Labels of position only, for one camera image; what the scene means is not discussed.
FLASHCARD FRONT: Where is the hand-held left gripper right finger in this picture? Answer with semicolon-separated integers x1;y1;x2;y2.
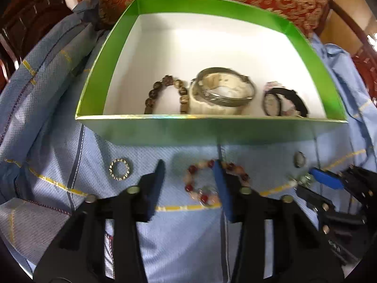
213;158;344;283

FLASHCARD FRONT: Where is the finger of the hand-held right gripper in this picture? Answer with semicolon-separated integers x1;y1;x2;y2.
295;186;366;234
309;166;377;210

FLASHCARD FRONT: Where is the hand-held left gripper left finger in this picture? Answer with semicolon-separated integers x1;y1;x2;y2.
34;159;166;283

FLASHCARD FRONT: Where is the small gold charm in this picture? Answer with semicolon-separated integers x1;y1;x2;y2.
290;173;314;188

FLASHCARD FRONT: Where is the oval stone ring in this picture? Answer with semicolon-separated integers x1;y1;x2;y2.
293;151;307;168

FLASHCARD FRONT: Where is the red and pink bead bracelet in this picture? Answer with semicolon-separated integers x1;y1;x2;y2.
183;159;251;208

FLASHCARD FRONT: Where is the gold rhinestone ring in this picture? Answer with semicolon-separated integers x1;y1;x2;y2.
108;158;134;181

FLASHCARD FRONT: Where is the pale pink bead bracelet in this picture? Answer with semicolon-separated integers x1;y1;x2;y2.
263;81;301;117

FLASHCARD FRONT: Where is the black strap watch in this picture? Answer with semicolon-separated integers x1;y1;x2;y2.
262;87;310;118

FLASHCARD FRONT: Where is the white carved bracelet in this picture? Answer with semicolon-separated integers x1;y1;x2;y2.
188;74;251;116

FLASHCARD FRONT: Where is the silver bangle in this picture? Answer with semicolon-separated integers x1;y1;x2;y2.
190;67;256;107

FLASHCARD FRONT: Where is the brown wooden bead bracelet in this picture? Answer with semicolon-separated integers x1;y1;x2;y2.
144;75;190;115

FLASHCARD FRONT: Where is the green cardboard box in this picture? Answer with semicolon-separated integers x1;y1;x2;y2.
75;0;350;147

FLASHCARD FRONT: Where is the light blue cloth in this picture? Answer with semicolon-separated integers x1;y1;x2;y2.
0;0;377;283

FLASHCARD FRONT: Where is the dark wooden armchair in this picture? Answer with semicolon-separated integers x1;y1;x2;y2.
0;0;377;107

